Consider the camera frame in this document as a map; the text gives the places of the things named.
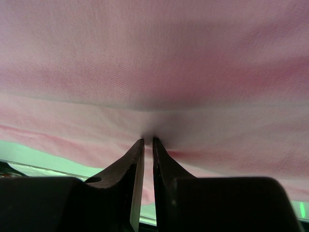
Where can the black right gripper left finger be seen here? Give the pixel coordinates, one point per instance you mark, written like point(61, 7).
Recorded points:
point(109, 201)

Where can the light pink t-shirt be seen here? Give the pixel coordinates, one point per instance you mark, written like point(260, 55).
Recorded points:
point(224, 84)

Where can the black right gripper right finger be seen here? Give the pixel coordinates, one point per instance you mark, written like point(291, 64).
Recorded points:
point(185, 203)

